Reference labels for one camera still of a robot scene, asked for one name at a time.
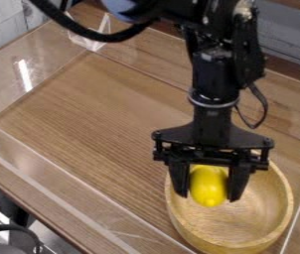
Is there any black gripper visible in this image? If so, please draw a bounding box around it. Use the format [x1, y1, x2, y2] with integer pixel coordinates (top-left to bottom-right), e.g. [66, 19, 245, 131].
[150, 88, 276, 203]

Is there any yellow lemon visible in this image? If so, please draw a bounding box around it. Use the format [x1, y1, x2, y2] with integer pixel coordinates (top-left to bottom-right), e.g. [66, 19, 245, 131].
[190, 165, 227, 207]

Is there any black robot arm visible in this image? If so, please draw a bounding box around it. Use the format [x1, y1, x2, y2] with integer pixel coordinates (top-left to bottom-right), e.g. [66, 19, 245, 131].
[102, 0, 273, 201]

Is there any brown wooden bowl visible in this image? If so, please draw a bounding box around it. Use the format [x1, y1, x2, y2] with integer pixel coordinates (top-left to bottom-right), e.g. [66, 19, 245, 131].
[165, 161, 295, 254]

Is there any clear acrylic tray wall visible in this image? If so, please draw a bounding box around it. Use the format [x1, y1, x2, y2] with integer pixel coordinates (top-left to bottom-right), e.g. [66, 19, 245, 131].
[0, 23, 300, 254]

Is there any black metal bracket with screw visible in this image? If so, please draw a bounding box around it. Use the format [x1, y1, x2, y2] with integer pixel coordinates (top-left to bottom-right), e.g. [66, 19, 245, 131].
[22, 232, 58, 254]

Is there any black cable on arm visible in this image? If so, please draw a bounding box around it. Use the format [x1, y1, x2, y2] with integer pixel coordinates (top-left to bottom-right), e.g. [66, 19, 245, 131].
[26, 0, 168, 44]

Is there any clear acrylic corner bracket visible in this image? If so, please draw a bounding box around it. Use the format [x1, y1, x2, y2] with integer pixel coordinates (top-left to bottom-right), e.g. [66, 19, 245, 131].
[69, 13, 111, 53]

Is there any black cable lower left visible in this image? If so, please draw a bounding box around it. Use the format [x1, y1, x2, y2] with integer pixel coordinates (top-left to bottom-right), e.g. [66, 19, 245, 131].
[0, 223, 44, 254]

